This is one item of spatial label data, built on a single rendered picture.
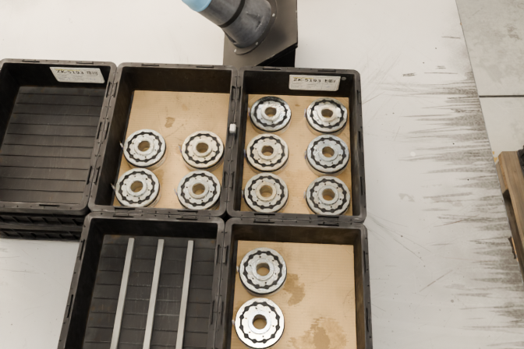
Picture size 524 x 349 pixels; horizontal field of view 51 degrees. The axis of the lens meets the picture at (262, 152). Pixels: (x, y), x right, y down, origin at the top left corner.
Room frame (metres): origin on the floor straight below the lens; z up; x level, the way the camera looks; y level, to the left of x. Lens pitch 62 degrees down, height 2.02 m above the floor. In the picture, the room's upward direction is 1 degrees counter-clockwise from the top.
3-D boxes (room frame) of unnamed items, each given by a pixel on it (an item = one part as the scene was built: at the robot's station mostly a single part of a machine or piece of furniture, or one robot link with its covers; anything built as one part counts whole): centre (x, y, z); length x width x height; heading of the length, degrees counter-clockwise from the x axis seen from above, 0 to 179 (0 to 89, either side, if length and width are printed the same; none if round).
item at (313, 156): (0.61, -0.16, 0.86); 0.10 x 0.10 x 0.01
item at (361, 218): (0.62, -0.08, 0.92); 0.40 x 0.30 x 0.02; 176
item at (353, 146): (0.62, -0.08, 0.87); 0.40 x 0.30 x 0.11; 176
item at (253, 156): (0.62, -0.01, 0.86); 0.10 x 0.10 x 0.01
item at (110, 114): (0.64, 0.22, 0.92); 0.40 x 0.30 x 0.02; 176
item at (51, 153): (0.66, 0.52, 0.87); 0.40 x 0.30 x 0.11; 176
